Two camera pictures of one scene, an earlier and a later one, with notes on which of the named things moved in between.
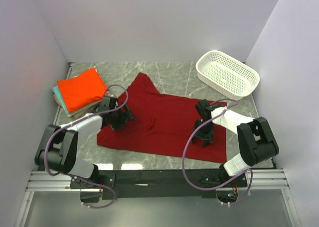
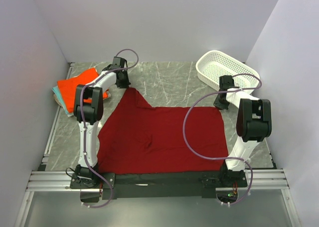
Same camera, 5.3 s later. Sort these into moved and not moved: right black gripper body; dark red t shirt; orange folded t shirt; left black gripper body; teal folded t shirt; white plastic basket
Moved: dark red t shirt; right black gripper body; left black gripper body
Not moved: teal folded t shirt; orange folded t shirt; white plastic basket
